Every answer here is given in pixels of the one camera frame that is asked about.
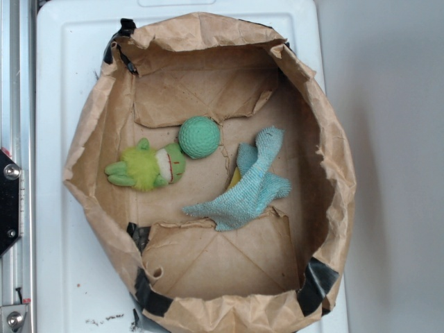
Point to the yellow object under cloth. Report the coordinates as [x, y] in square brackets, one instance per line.
[235, 178]

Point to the green dimpled foam ball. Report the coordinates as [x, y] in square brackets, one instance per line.
[199, 137]

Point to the light blue terry cloth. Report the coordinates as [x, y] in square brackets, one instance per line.
[255, 190]

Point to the green plush frog toy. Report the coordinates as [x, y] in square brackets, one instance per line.
[144, 168]

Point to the brown paper bag tray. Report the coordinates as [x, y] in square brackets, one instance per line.
[280, 272]

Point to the white plastic tray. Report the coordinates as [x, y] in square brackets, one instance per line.
[78, 290]

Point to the black corner bracket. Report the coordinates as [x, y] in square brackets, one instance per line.
[10, 202]

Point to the aluminium frame rail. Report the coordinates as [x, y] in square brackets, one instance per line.
[18, 23]

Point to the silver corner bracket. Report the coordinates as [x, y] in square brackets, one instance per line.
[13, 318]

